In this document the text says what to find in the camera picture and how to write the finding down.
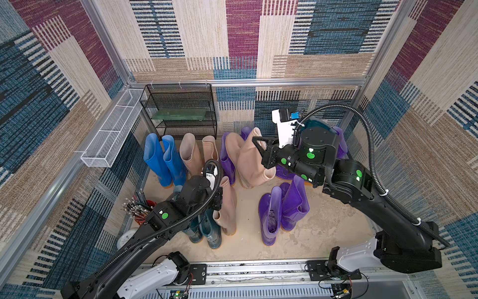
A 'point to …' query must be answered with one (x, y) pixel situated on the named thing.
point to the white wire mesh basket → (109, 139)
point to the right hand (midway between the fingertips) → (257, 142)
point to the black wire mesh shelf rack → (182, 95)
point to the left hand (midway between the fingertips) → (222, 188)
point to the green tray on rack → (180, 114)
